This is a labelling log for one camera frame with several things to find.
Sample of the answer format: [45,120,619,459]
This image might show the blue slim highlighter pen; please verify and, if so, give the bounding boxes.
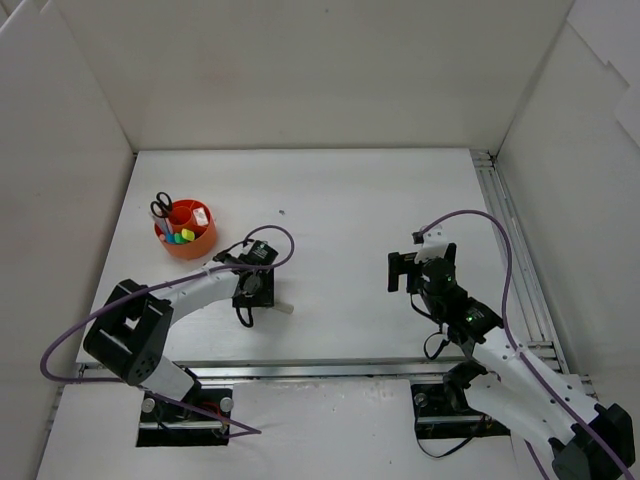
[160,218,173,235]

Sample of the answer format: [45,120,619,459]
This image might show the long beige eraser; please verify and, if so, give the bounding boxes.
[274,302,294,315]

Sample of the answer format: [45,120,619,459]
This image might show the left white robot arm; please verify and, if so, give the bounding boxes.
[78,241,420,390]

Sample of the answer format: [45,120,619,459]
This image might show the aluminium front rail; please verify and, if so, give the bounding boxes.
[74,355,476,386]

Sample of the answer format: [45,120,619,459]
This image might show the white eraser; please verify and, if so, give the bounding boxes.
[192,207,209,227]

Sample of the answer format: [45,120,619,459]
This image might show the yellow capped black marker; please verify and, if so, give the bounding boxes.
[181,228,196,242]

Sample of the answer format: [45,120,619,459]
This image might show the black handled scissors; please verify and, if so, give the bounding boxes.
[150,191,173,219]

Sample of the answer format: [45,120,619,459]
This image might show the aluminium side rail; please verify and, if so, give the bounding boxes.
[470,150,570,374]

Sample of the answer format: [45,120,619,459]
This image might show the orange round pen holder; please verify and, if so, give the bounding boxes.
[153,199,217,260]

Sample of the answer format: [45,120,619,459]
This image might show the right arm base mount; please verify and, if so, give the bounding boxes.
[411,361,510,460]

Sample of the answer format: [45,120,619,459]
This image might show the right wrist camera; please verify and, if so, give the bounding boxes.
[414,224,449,264]

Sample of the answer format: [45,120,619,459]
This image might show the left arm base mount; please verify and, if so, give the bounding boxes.
[136,388,234,448]

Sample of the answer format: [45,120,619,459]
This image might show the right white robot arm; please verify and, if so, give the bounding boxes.
[388,244,636,479]

